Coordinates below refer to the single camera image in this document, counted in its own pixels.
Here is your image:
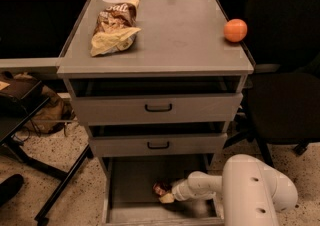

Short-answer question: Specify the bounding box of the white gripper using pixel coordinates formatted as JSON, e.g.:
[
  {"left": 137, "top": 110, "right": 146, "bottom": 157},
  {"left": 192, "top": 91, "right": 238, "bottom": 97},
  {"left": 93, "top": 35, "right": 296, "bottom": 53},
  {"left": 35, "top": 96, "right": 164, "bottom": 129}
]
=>
[{"left": 159, "top": 179, "right": 190, "bottom": 204}]

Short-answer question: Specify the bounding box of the black side table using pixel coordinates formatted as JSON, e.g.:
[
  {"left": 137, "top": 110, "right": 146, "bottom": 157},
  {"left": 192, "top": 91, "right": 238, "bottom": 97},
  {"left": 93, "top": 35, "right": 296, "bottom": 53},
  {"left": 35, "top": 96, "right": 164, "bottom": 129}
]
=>
[{"left": 0, "top": 81, "right": 94, "bottom": 226}]

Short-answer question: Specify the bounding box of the grey middle drawer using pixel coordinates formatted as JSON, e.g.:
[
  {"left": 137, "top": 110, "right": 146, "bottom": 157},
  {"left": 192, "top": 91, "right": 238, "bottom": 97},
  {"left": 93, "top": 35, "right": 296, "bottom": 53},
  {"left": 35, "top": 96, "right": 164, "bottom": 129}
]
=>
[{"left": 89, "top": 122, "right": 227, "bottom": 157}]

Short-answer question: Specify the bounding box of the grey drawer cabinet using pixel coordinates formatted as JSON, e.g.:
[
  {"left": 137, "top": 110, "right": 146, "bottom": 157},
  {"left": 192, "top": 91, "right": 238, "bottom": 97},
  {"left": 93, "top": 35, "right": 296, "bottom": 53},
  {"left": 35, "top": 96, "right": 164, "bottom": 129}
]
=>
[{"left": 55, "top": 0, "right": 255, "bottom": 226}]

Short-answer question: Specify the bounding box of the red coke can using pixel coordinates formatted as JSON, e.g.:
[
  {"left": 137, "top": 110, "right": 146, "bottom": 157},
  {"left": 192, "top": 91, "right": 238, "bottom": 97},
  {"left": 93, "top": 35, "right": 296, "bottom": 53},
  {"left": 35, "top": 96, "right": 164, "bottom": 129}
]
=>
[{"left": 152, "top": 182, "right": 172, "bottom": 197}]

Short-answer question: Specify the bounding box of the grey drawer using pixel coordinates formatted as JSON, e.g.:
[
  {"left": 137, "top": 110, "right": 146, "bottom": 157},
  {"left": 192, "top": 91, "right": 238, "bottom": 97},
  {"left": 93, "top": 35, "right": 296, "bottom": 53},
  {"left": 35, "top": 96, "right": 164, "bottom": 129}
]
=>
[
  {"left": 102, "top": 155, "right": 224, "bottom": 226},
  {"left": 89, "top": 122, "right": 227, "bottom": 157},
  {"left": 70, "top": 77, "right": 242, "bottom": 125}
]

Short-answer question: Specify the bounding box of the orange fruit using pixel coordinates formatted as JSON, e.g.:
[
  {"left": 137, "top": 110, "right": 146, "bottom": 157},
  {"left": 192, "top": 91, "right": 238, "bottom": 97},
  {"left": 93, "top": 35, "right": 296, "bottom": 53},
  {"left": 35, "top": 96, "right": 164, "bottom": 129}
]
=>
[{"left": 223, "top": 19, "right": 248, "bottom": 42}]

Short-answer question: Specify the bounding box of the black shoe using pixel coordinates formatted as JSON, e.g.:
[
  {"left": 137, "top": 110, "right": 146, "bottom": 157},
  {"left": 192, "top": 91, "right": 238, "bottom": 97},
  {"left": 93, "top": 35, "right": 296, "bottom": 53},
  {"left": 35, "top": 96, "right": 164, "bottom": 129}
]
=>
[{"left": 0, "top": 174, "right": 24, "bottom": 207}]

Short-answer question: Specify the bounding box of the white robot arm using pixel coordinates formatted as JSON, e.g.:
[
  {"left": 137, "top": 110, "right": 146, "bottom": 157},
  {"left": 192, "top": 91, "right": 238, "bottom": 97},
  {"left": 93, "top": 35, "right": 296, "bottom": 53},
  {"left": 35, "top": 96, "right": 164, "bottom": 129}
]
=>
[{"left": 153, "top": 154, "right": 298, "bottom": 226}]

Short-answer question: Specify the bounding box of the brown chip bag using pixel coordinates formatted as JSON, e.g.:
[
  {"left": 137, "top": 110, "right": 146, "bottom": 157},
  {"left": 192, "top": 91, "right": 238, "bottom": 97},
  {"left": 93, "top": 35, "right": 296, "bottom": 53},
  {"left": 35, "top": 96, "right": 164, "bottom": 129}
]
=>
[{"left": 90, "top": 0, "right": 141, "bottom": 57}]

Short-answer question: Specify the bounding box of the black office chair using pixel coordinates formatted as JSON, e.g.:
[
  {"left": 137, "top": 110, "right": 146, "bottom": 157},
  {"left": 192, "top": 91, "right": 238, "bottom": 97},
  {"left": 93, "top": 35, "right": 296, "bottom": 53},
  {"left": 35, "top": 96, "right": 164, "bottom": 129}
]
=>
[{"left": 225, "top": 0, "right": 320, "bottom": 165}]

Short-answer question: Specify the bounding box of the grey top drawer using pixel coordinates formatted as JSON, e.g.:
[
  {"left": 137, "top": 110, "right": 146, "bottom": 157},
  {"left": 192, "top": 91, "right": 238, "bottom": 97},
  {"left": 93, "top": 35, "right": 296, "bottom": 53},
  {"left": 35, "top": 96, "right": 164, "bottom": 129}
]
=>
[{"left": 70, "top": 77, "right": 242, "bottom": 125}]

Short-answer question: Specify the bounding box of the grey bottom drawer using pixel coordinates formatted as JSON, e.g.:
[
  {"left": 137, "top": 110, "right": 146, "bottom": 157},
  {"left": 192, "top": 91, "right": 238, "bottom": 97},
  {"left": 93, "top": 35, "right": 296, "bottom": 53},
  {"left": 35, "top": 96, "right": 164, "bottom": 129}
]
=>
[{"left": 102, "top": 155, "right": 224, "bottom": 226}]

